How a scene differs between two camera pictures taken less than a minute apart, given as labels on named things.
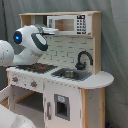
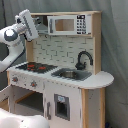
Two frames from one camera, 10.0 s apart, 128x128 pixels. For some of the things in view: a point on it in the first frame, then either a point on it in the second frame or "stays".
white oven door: (5, 93) stays
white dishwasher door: (62, 105) stays
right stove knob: (33, 84) stays
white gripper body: (50, 30) to (24, 17)
